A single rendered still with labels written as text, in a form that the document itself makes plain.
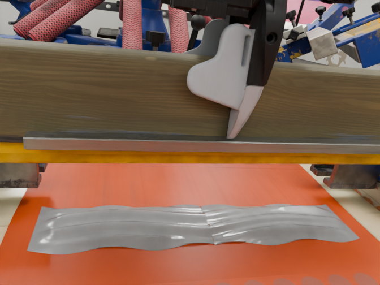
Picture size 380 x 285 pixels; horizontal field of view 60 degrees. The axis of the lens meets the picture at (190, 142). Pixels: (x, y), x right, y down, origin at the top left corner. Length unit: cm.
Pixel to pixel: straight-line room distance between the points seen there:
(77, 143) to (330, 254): 28
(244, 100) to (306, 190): 28
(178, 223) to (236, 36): 21
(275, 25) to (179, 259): 22
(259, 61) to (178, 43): 62
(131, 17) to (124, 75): 64
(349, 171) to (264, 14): 30
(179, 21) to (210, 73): 67
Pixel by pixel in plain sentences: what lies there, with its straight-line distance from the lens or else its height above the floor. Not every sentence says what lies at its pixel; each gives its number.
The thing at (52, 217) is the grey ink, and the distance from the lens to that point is 38.
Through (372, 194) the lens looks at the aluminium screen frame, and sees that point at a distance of 53.
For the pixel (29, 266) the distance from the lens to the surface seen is 33.
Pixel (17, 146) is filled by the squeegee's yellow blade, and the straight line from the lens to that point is 30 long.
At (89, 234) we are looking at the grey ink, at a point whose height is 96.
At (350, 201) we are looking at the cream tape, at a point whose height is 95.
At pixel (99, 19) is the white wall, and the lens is 450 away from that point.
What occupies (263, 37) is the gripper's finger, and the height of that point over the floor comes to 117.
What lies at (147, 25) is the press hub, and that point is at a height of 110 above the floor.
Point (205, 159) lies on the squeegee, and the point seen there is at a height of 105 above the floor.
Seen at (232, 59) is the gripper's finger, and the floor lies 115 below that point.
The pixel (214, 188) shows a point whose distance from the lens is 45.
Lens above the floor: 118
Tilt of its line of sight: 23 degrees down
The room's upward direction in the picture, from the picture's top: 8 degrees clockwise
